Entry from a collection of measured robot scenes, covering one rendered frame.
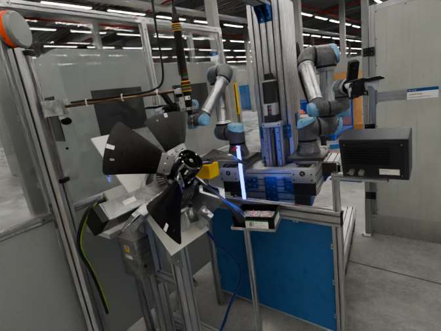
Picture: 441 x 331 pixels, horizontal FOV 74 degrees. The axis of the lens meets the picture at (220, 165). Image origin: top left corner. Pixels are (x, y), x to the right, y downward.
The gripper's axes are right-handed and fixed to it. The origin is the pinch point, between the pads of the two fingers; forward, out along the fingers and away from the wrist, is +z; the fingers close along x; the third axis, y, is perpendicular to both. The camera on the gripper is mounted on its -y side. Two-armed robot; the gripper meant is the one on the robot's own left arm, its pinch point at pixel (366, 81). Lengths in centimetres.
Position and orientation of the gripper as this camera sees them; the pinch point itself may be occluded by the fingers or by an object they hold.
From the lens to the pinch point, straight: 143.5
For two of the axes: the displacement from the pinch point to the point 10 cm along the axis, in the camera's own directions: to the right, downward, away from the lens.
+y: 2.7, 9.4, 2.3
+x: -9.6, 2.5, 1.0
